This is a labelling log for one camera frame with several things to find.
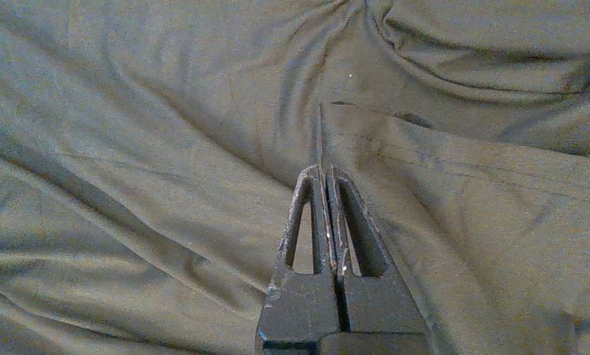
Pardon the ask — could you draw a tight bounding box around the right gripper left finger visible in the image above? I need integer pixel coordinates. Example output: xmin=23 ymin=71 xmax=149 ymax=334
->
xmin=255 ymin=165 xmax=345 ymax=355

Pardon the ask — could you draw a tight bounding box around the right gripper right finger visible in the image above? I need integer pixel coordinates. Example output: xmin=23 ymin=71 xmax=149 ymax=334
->
xmin=327 ymin=166 xmax=432 ymax=355

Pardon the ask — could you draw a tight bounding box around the black t-shirt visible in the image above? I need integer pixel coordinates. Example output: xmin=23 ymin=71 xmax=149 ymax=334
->
xmin=0 ymin=0 xmax=590 ymax=355

